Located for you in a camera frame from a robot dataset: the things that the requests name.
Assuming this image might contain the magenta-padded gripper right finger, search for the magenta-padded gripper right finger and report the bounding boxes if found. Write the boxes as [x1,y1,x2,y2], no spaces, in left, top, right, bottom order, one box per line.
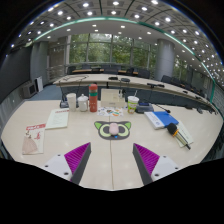
[132,143,183,186]

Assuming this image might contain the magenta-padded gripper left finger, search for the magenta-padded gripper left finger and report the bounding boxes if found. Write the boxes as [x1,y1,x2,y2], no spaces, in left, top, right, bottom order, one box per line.
[43,142,92,186]

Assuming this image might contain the pink computer mouse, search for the pink computer mouse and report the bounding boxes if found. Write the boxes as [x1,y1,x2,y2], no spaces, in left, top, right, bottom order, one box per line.
[108,122,120,136]

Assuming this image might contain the cat-face mouse pad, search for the cat-face mouse pad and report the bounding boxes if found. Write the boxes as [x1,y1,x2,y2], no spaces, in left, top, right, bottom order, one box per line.
[93,120,132,141]

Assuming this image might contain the black handheld microphone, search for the black handheld microphone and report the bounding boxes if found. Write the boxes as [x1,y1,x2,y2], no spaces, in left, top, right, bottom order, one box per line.
[166,122,192,150]

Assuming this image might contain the blue and white book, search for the blue and white book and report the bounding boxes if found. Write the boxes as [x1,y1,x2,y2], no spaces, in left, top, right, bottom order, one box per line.
[143,110,180,130]

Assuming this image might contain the white booklet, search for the white booklet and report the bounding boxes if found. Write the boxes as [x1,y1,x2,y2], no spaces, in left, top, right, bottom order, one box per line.
[45,108,70,131]

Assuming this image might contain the white paper leaflet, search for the white paper leaflet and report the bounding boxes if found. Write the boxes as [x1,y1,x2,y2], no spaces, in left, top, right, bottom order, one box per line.
[173,120,194,148]

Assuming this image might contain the red and white brochure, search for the red and white brochure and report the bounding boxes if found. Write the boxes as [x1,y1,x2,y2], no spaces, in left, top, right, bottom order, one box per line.
[21,123,47,156]

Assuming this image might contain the grey desktop microphone unit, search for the grey desktop microphone unit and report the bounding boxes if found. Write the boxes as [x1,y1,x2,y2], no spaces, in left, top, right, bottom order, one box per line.
[135,101,172,115]

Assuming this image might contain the white lidded mug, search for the white lidded mug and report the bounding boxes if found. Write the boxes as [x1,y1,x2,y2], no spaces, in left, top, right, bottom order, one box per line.
[76,93,90,113]

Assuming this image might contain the stack of white paper cups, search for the stack of white paper cups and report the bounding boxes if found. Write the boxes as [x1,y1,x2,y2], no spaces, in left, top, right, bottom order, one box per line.
[66,92,78,112]

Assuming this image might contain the colourful sticker sheet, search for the colourful sticker sheet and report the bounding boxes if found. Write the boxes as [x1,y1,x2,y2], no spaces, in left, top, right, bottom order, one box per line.
[96,106,124,118]

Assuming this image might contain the green-printed paper drink cup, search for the green-printed paper drink cup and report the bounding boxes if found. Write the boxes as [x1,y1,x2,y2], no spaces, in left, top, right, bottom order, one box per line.
[126,89,140,115]

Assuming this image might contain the red thermos bottle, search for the red thermos bottle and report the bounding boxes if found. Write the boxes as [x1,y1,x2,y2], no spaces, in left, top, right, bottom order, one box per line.
[88,83,99,113]

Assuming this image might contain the white cardboard box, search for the white cardboard box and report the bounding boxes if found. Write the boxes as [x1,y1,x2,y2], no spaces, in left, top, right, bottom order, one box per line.
[100,87,127,108]

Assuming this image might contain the long curved conference desk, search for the long curved conference desk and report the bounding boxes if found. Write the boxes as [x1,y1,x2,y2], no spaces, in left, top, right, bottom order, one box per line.
[53,73,214,108]

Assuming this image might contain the black office chairs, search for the black office chairs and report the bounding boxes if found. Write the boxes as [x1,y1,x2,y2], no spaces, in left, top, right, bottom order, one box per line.
[66,64,221,111]

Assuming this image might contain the ceiling lights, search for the ceiling lights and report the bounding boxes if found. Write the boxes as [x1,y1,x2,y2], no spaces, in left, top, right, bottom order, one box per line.
[9,0,223,78]

